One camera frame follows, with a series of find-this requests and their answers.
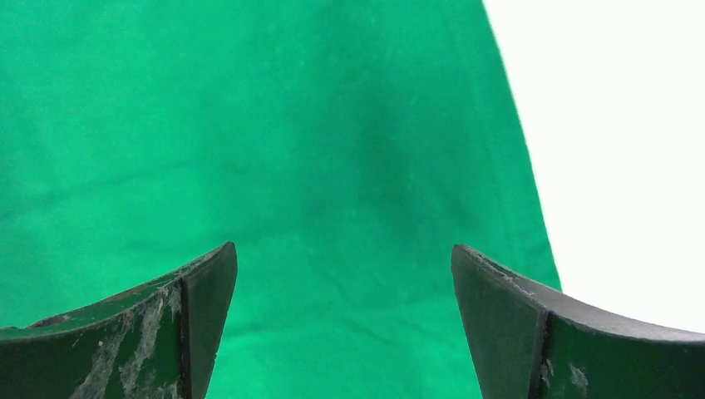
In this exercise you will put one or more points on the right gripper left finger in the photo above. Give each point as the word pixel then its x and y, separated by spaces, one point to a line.
pixel 157 340

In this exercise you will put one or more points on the green t shirt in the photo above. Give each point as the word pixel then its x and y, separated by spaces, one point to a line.
pixel 344 147

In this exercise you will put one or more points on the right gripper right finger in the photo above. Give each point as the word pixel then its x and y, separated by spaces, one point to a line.
pixel 528 340

